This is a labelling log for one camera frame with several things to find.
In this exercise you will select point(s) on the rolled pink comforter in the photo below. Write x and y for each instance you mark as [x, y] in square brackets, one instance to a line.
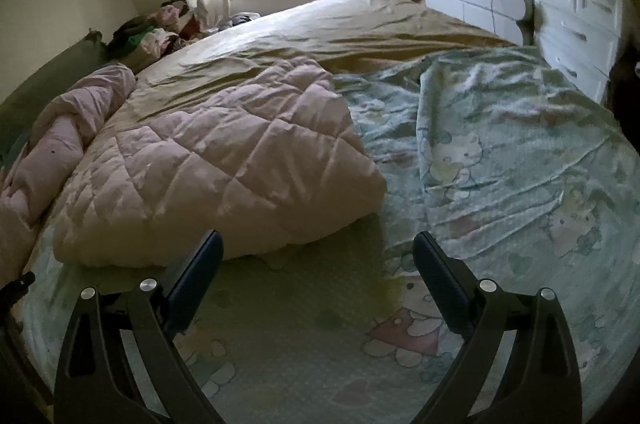
[57, 143]

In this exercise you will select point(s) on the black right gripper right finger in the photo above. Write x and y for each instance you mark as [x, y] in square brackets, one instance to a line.
[541, 383]

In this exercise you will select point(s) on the grey bed headboard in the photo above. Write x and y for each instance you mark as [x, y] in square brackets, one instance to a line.
[22, 107]

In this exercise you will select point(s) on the clothes pile by headboard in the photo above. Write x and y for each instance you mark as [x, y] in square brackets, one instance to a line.
[143, 40]

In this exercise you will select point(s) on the pink quilted jacket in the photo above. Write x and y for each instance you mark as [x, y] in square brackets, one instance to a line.
[271, 162]

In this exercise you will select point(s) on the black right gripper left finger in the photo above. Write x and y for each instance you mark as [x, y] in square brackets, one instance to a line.
[94, 382]

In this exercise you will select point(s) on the tan bed sheet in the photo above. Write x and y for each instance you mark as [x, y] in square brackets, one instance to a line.
[343, 36]

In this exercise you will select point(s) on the green cartoon print blanket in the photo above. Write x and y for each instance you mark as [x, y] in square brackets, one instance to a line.
[512, 170]

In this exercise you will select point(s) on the white drawer dresser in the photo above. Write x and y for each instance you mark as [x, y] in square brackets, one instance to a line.
[583, 39]

